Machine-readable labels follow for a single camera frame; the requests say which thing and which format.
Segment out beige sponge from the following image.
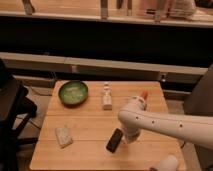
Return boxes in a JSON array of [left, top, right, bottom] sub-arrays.
[[55, 125, 73, 148]]

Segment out black eraser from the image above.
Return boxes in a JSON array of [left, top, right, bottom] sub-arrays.
[[106, 128, 123, 153]]

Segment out black chair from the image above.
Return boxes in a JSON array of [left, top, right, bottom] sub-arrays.
[[0, 58, 38, 171]]

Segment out white paper cup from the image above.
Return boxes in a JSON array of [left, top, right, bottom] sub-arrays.
[[149, 154, 181, 171]]

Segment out white bottle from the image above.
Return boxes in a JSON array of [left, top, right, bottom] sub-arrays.
[[102, 82, 112, 110]]

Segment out green bowl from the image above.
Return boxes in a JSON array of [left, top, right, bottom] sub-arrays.
[[58, 81, 88, 106]]

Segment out orange carrot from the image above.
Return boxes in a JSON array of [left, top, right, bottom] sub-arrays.
[[141, 91, 148, 100]]

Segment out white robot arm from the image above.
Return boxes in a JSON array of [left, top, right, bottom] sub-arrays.
[[118, 96, 213, 149]]

